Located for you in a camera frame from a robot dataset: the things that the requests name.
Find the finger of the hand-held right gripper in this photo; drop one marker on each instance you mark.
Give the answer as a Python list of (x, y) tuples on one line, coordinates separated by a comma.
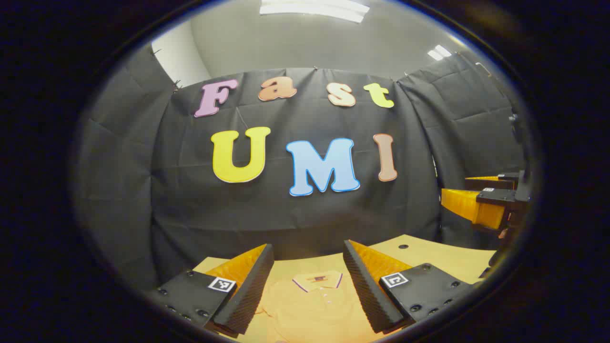
[(495, 197), (495, 182)]

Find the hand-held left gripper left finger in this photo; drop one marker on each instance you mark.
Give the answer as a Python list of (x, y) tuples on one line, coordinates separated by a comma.
[(250, 290)]

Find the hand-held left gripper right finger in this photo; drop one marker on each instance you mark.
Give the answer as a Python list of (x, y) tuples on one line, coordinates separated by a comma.
[(367, 295)]

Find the orange T-shirt with striped collar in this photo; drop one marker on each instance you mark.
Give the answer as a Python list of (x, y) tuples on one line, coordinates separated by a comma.
[(310, 305)]

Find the small ceiling light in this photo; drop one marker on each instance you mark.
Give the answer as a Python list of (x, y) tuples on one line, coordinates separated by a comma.
[(439, 52)]

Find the long ceiling light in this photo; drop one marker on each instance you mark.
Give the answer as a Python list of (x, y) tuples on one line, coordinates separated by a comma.
[(314, 9)]

